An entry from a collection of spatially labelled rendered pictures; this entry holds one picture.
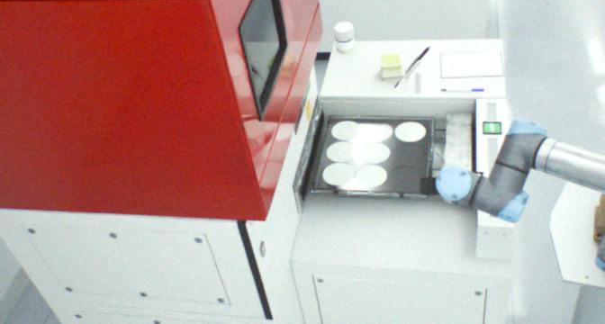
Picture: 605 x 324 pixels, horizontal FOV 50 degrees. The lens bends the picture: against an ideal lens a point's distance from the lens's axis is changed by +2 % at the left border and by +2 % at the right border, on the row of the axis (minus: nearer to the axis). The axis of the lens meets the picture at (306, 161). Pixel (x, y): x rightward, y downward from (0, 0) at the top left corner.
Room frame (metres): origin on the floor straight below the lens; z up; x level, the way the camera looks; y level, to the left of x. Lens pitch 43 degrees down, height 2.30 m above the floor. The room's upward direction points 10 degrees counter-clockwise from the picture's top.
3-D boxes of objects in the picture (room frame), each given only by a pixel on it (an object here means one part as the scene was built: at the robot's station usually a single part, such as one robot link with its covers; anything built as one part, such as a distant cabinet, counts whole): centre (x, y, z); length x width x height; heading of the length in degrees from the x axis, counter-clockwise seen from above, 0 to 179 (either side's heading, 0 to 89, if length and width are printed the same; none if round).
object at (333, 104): (1.85, -0.43, 0.89); 0.62 x 0.35 x 0.14; 73
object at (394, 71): (1.83, -0.35, 1.00); 0.07 x 0.07 x 0.07; 82
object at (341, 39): (2.04, -0.22, 1.01); 0.07 x 0.07 x 0.10
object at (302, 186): (1.56, -0.02, 0.89); 0.44 x 0.02 x 0.10; 163
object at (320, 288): (1.56, -0.35, 0.41); 0.97 x 0.64 x 0.82; 163
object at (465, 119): (1.61, -0.53, 0.89); 0.08 x 0.03 x 0.03; 73
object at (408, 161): (1.51, -0.22, 0.90); 0.34 x 0.34 x 0.01; 73
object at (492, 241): (1.34, -0.55, 0.89); 0.55 x 0.09 x 0.14; 163
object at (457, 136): (1.45, -0.48, 0.87); 0.36 x 0.08 x 0.03; 163
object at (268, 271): (1.40, 0.05, 1.02); 0.82 x 0.03 x 0.40; 163
